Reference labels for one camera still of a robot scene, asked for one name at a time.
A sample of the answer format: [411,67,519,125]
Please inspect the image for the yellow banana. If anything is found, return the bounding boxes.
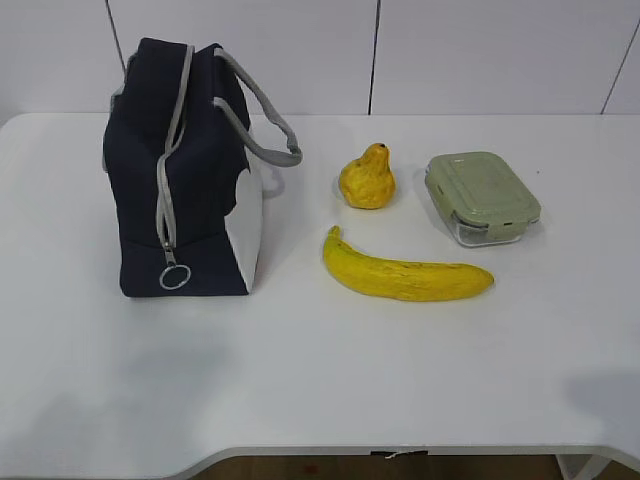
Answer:
[323,226,494,302]

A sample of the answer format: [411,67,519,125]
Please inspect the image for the yellow pear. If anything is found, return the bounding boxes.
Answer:
[338,143,396,210]

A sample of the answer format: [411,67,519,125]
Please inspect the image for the navy blue lunch bag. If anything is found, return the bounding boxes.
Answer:
[103,38,303,298]

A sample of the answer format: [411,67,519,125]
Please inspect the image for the green lidded glass container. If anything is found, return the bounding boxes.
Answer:
[425,151,541,248]

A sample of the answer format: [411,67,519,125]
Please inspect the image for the black tape on table edge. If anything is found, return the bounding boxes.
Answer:
[369,450,429,460]

